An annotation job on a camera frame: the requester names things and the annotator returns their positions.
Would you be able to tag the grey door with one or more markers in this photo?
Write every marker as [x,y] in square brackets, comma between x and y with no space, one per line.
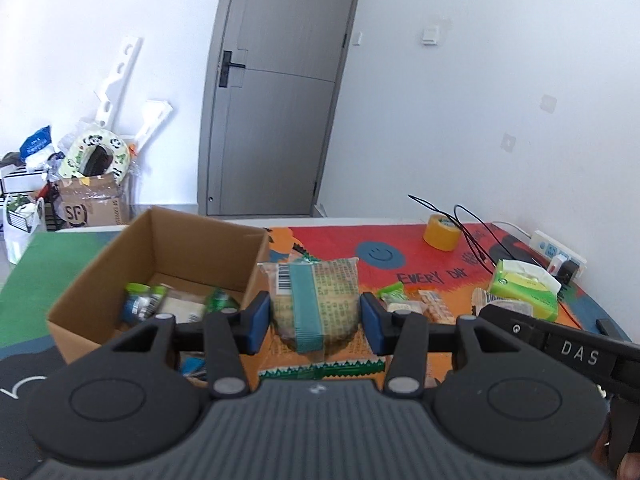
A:
[280,85]

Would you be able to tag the bright green snack packet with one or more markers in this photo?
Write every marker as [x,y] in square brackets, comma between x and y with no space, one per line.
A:
[391,292]

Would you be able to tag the white plastic shopping bag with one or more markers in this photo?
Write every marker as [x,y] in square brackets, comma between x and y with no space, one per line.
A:
[17,242]

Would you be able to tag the brown snack packet teal band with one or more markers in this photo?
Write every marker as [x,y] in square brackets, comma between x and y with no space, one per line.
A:
[325,305]

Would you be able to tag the colourful printed table mat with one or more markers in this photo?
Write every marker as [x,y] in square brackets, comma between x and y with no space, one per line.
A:
[440,265]

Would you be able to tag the blue snack packet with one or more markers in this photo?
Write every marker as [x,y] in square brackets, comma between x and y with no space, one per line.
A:
[192,366]

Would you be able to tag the black metal rack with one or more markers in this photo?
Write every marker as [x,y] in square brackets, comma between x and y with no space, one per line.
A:
[47,207]

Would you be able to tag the red striped snack packet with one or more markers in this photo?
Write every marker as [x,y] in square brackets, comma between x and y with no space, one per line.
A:
[436,306]

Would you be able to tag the white snack packet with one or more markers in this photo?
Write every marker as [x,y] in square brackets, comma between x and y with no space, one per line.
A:
[182,308]

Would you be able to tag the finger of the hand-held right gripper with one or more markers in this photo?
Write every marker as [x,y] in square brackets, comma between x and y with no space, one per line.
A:
[510,327]

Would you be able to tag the small green snack packet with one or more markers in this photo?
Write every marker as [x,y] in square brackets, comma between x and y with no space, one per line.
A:
[134,304]
[160,296]

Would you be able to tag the short white perforated board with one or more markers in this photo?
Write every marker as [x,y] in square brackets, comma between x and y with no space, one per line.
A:
[152,122]

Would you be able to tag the white adhesive wall hook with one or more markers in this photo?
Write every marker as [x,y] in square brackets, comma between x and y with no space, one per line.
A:
[509,142]

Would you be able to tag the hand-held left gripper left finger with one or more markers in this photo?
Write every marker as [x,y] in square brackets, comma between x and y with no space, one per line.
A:
[260,324]

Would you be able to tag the green tissue pack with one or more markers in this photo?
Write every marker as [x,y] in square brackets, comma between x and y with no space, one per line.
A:
[527,287]

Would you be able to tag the beige snack packet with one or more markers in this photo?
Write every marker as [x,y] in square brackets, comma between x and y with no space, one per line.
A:
[402,308]

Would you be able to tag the white power strip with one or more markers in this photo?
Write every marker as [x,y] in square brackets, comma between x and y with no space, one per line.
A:
[555,250]

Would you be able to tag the black plug adapter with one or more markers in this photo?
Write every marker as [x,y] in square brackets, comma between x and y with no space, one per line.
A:
[566,271]

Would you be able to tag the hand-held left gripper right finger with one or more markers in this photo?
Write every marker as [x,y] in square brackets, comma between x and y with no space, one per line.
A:
[371,324]

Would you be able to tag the orange packet green zigzag edge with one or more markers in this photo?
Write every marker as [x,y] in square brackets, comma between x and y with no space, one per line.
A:
[320,371]

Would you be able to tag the blue and white bag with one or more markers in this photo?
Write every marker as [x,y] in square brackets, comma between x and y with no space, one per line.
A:
[37,145]

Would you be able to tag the cardboard box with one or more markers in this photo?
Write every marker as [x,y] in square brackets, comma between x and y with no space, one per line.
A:
[200,250]

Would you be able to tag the taped shipping carton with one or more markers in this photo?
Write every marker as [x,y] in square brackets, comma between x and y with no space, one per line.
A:
[95,205]

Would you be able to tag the yellow tape roll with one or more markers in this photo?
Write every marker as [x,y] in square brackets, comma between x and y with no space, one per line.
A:
[441,232]

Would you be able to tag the large white wall switch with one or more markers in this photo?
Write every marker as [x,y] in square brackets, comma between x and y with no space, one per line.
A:
[430,34]

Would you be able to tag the tall white perforated board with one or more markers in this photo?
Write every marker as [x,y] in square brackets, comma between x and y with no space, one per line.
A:
[120,70]

